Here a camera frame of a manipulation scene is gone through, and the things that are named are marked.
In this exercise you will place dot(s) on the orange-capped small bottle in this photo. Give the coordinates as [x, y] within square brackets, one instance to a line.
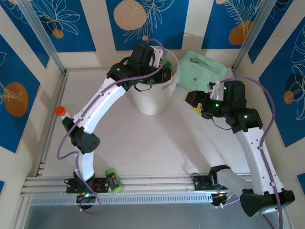
[60, 111]

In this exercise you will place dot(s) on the mint green zip pouch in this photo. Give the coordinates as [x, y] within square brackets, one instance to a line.
[202, 69]

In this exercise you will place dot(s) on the long aluminium frame rail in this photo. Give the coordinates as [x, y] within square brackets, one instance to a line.
[155, 183]

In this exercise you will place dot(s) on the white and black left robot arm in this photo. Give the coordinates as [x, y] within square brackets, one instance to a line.
[100, 105]

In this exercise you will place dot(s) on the small black controller board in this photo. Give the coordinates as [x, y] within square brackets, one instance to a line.
[83, 198]
[222, 196]

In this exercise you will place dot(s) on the aluminium corner post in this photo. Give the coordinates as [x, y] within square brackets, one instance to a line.
[40, 33]
[255, 28]

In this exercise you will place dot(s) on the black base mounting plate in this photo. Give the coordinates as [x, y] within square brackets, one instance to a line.
[200, 182]
[103, 181]

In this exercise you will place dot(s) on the cream plastic bin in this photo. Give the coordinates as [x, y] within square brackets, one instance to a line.
[152, 102]

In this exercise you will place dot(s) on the green cylindrical canister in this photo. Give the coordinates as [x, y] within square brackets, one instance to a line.
[114, 181]

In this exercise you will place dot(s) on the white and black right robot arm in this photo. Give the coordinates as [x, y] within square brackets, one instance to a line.
[250, 152]

